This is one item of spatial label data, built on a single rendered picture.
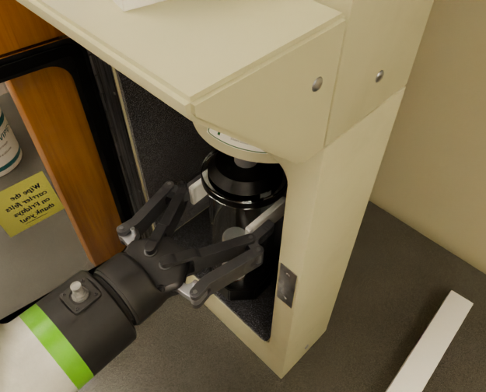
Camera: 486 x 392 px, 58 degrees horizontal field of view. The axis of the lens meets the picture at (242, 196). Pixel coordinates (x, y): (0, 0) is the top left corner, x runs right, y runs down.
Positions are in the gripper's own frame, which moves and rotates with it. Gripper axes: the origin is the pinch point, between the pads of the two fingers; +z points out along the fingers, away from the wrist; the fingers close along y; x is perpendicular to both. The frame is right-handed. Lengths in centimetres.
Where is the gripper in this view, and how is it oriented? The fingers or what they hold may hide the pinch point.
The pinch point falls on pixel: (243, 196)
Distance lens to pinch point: 56.0
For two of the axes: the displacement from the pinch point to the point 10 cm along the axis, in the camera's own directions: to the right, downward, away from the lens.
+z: 6.7, -5.4, 5.0
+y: -7.4, -5.0, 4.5
